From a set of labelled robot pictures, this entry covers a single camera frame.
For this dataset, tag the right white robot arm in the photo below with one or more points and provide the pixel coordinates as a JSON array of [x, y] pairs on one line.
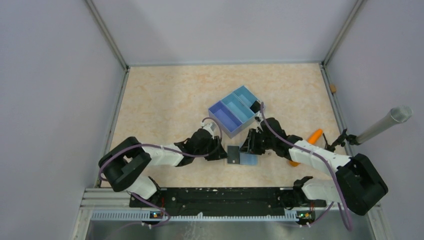
[[355, 183]]

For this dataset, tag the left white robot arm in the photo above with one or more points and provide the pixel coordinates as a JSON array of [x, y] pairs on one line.
[[123, 166]]

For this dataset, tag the orange cylindrical object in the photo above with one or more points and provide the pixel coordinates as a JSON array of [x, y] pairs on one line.
[[313, 138]]

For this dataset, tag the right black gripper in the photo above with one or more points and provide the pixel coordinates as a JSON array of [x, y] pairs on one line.
[[249, 145]]

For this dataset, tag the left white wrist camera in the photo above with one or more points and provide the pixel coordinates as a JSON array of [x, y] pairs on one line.
[[209, 127]]

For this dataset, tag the beige card holder wallet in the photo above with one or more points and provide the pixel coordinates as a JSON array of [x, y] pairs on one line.
[[248, 159]]

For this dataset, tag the silver microphone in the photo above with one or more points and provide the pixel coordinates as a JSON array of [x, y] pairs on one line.
[[395, 116]]

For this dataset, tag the black credit card stack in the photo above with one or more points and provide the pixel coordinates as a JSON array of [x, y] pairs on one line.
[[255, 107]]

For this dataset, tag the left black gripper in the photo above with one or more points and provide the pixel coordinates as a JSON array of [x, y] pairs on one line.
[[221, 153]]

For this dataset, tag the blue three-compartment box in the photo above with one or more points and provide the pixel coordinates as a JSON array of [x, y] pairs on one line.
[[232, 113]]

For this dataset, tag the small tan block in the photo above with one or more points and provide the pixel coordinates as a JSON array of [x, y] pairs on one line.
[[332, 88]]

